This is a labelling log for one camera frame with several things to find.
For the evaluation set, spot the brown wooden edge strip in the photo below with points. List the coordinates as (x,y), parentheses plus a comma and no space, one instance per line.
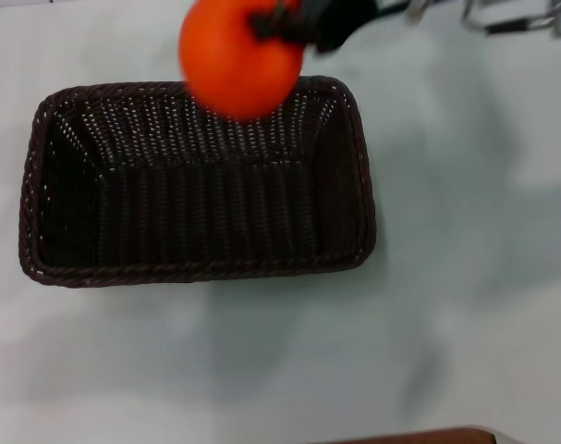
(423,437)

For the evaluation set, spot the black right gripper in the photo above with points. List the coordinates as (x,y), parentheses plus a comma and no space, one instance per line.
(335,23)

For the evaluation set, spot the black woven rectangular basket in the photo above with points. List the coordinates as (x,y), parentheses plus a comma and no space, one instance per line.
(206,213)

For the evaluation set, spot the orange toy tangerine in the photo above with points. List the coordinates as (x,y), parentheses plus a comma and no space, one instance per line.
(234,60)

